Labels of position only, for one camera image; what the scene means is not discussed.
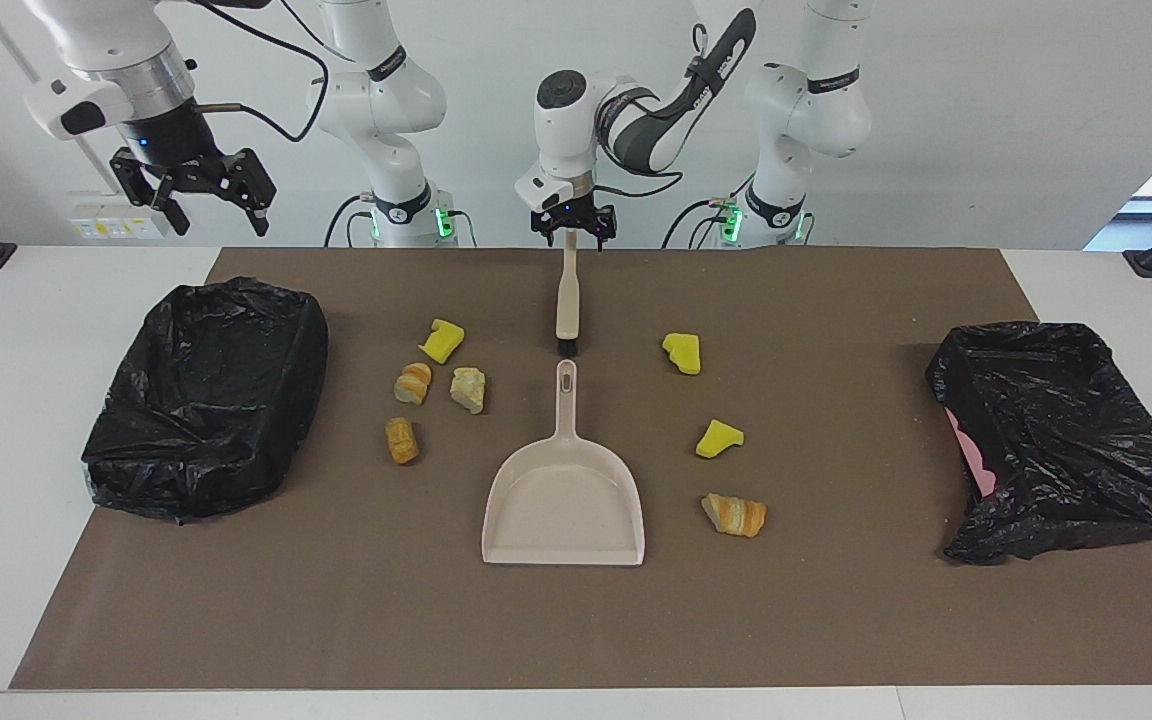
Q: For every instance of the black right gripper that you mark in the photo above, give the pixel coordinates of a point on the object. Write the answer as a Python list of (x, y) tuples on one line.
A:
[(171, 140)]

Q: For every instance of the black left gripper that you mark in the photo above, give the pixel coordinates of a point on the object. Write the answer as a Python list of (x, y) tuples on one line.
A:
[(571, 208)]

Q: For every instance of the beige hand brush black bristles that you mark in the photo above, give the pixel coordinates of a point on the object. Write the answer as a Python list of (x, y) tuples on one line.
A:
[(567, 300)]

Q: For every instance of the yellow sponge piece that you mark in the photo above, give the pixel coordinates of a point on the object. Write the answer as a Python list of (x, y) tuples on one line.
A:
[(717, 440), (442, 341), (683, 354)]

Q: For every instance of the pale bread chunk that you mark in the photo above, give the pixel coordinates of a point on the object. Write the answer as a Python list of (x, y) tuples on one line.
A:
[(468, 390)]

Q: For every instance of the sliced striped bread piece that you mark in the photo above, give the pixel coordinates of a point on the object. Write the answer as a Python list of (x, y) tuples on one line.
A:
[(413, 384)]

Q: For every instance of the beige plastic dustpan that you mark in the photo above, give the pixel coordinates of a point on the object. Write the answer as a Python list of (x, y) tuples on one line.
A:
[(561, 500)]

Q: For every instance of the brown bread roll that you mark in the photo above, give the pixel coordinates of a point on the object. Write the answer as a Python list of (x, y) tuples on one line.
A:
[(401, 441)]

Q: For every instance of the croissant bread piece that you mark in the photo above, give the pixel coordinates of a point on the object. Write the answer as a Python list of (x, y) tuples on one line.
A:
[(734, 515)]

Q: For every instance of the bin lined with black bag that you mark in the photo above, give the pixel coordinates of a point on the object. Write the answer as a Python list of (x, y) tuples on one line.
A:
[(206, 400)]

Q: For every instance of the pink plastic bin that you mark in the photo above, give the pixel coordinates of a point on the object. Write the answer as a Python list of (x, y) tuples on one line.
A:
[(976, 465)]

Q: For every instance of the crumpled black trash bag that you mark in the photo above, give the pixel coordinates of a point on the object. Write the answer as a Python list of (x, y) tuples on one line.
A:
[(1066, 430)]

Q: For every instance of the brown table mat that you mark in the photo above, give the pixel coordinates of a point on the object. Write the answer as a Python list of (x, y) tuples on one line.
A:
[(576, 620)]

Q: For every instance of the white wall power strip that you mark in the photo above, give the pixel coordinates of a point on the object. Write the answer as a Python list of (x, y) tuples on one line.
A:
[(116, 216)]

